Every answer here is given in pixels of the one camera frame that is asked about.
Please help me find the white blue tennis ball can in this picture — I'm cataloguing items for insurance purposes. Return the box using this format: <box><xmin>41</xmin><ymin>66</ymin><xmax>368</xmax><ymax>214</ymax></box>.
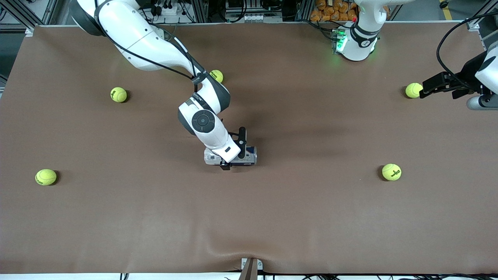
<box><xmin>204</xmin><ymin>146</ymin><xmax>257</xmax><ymax>168</ymax></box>

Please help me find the brown table mat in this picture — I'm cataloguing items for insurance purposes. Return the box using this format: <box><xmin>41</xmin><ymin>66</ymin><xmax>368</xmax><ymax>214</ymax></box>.
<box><xmin>0</xmin><ymin>23</ymin><xmax>498</xmax><ymax>275</ymax></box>

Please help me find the orange objects pile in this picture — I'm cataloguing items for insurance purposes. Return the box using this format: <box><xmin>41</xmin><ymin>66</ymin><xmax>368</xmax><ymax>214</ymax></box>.
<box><xmin>310</xmin><ymin>0</ymin><xmax>358</xmax><ymax>22</ymax></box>

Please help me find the white terminal strip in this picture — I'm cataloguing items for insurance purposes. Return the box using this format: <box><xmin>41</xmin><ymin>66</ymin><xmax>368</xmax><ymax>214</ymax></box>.
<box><xmin>226</xmin><ymin>13</ymin><xmax>283</xmax><ymax>23</ymax></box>

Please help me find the white power strip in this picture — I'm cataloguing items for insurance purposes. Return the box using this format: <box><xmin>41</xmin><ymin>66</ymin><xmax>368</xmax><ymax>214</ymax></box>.
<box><xmin>152</xmin><ymin>3</ymin><xmax>187</xmax><ymax>25</ymax></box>

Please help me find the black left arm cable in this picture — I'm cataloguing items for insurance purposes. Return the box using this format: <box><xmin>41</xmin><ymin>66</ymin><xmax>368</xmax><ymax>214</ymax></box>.
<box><xmin>436</xmin><ymin>10</ymin><xmax>498</xmax><ymax>92</ymax></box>

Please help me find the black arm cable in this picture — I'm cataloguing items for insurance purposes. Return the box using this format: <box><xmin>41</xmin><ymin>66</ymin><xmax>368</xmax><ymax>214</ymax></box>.
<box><xmin>436</xmin><ymin>10</ymin><xmax>498</xmax><ymax>92</ymax></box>
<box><xmin>95</xmin><ymin>0</ymin><xmax>207</xmax><ymax>84</ymax></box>

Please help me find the aluminium frame post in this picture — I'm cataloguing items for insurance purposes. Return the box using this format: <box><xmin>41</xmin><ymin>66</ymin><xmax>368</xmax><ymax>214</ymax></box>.
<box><xmin>0</xmin><ymin>0</ymin><xmax>59</xmax><ymax>36</ymax></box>
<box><xmin>465</xmin><ymin>0</ymin><xmax>498</xmax><ymax>32</ymax></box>

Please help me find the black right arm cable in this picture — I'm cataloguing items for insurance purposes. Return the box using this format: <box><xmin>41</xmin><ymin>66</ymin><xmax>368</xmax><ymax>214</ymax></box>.
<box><xmin>95</xmin><ymin>0</ymin><xmax>207</xmax><ymax>84</ymax></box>

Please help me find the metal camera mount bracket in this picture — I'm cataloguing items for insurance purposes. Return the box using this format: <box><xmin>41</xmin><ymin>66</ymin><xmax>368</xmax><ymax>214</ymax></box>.
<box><xmin>239</xmin><ymin>257</ymin><xmax>263</xmax><ymax>280</ymax></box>

